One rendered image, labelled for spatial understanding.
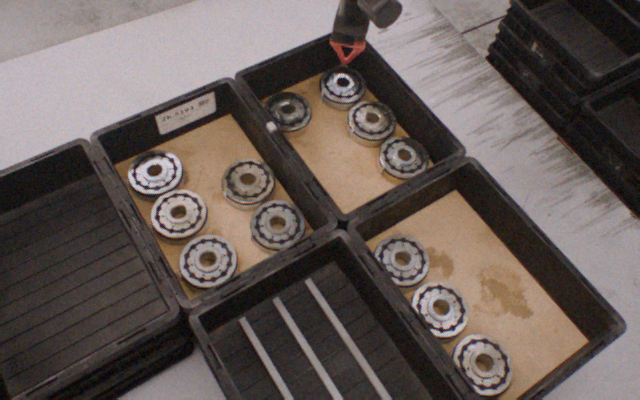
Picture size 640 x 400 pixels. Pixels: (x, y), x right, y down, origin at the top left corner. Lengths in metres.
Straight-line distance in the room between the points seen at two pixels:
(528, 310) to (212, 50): 0.99
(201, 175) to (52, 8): 1.80
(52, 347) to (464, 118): 1.04
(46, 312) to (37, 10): 1.94
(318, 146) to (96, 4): 1.80
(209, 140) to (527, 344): 0.72
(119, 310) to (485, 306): 0.65
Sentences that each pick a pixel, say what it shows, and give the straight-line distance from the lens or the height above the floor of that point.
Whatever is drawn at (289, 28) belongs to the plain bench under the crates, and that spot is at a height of 0.70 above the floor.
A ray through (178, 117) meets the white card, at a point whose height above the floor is 0.89.
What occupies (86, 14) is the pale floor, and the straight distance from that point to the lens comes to 2.79.
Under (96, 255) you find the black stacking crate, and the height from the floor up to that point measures 0.83.
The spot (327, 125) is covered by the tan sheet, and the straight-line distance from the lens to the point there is 1.24.
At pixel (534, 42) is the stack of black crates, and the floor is 0.52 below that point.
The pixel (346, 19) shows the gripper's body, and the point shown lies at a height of 1.06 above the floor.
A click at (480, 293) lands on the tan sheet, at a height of 0.83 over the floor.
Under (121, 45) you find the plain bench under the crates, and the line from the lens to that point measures 1.61.
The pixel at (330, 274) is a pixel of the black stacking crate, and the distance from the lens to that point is 1.06.
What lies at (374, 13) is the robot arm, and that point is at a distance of 1.01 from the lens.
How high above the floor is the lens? 1.81
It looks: 58 degrees down
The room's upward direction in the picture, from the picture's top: 8 degrees clockwise
